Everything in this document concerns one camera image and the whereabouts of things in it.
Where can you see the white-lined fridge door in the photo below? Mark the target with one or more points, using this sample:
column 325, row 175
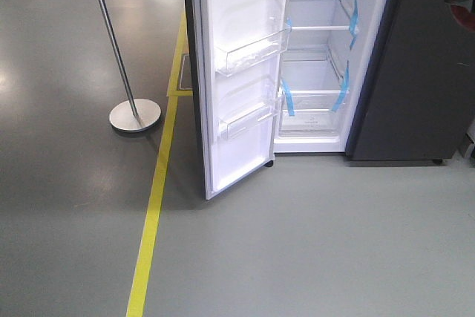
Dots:
column 228, row 24

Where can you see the clear middle door bin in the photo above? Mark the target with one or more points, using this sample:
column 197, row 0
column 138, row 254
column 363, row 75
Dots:
column 230, row 62

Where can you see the red yellow apple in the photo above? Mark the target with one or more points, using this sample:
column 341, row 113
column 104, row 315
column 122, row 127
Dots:
column 463, row 17

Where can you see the clear fridge crisper drawer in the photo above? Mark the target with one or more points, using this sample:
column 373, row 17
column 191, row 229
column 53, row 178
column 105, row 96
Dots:
column 310, row 114

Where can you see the dark grey fridge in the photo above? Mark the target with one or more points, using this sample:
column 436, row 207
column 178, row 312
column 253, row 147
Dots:
column 404, row 68

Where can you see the clear door bin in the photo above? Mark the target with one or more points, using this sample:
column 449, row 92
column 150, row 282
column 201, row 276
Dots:
column 230, row 62
column 242, row 120

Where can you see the clear lower door bin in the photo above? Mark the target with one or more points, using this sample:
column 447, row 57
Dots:
column 242, row 120

